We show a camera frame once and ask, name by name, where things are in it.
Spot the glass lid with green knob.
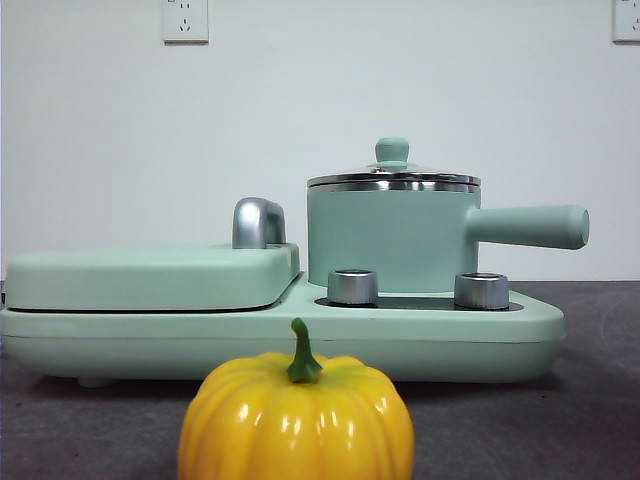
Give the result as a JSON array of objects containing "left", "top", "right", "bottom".
[{"left": 306, "top": 137, "right": 482, "bottom": 189}]

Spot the yellow toy pumpkin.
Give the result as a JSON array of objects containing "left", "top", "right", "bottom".
[{"left": 178, "top": 317, "right": 416, "bottom": 480}]

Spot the silver control knob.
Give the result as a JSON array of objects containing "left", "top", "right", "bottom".
[
  {"left": 453, "top": 272, "right": 510, "bottom": 309},
  {"left": 326, "top": 268, "right": 380, "bottom": 306}
]

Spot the mint green appliance base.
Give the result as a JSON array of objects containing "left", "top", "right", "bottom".
[{"left": 0, "top": 279, "right": 566, "bottom": 389}]

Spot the mint green grill cover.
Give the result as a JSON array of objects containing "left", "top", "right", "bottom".
[{"left": 3, "top": 242, "right": 305, "bottom": 314}]

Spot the mint green pot with handle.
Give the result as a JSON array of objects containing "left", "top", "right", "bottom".
[{"left": 306, "top": 174, "right": 591, "bottom": 296}]

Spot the silver grill cover handle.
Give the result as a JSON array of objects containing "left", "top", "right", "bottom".
[{"left": 231, "top": 197, "right": 288, "bottom": 250}]

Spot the white wall socket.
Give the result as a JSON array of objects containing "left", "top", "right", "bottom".
[
  {"left": 162, "top": 0, "right": 210, "bottom": 45},
  {"left": 612, "top": 0, "right": 640, "bottom": 44}
]

